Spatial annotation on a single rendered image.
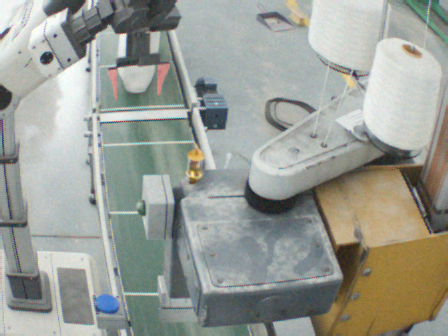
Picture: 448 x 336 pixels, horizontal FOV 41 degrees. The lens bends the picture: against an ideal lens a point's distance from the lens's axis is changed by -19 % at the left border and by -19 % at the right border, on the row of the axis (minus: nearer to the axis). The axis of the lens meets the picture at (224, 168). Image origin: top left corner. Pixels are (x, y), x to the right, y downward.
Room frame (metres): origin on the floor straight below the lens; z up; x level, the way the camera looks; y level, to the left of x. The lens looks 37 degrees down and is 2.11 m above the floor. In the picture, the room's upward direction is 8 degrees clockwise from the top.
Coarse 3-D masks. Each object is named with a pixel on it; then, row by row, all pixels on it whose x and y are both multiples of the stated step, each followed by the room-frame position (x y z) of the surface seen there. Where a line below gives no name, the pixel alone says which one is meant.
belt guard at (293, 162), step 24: (360, 96) 1.22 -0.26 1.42; (312, 120) 1.08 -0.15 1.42; (264, 144) 0.98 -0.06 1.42; (288, 144) 0.99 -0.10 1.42; (312, 144) 1.01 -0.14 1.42; (336, 144) 1.02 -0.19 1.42; (360, 144) 1.04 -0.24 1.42; (264, 168) 0.92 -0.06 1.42; (288, 168) 0.93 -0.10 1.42; (312, 168) 0.95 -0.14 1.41; (336, 168) 0.99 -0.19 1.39; (264, 192) 0.91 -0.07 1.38; (288, 192) 0.92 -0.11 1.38
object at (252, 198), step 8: (248, 184) 0.94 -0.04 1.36; (248, 192) 0.93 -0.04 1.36; (248, 200) 0.92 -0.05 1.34; (256, 200) 0.91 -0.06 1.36; (264, 200) 0.91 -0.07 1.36; (272, 200) 0.91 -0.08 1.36; (280, 200) 0.91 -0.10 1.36; (288, 200) 0.92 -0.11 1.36; (296, 200) 0.94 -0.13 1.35; (256, 208) 0.91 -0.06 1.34; (264, 208) 0.91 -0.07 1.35; (272, 208) 0.91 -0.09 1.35; (280, 208) 0.91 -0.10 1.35; (288, 208) 0.92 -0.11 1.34
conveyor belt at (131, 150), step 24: (168, 120) 2.54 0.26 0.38; (120, 144) 2.32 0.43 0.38; (144, 144) 2.35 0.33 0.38; (168, 144) 2.37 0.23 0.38; (192, 144) 2.39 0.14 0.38; (120, 168) 2.17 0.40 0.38; (144, 168) 2.19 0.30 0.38; (168, 168) 2.21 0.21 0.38; (120, 192) 2.02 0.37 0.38; (120, 216) 1.89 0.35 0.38; (120, 240) 1.76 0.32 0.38; (144, 240) 1.79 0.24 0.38; (120, 264) 1.64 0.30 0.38; (144, 264) 1.66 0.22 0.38; (144, 288) 1.54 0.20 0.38; (144, 312) 1.42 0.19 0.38
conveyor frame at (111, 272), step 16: (96, 128) 2.36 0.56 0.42; (96, 144) 2.25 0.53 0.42; (208, 144) 2.35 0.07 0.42; (96, 160) 2.14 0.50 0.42; (208, 160) 2.25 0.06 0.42; (96, 176) 2.04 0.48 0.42; (96, 192) 2.10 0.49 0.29; (112, 272) 1.55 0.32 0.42; (112, 288) 1.47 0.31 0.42; (128, 320) 1.37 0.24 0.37
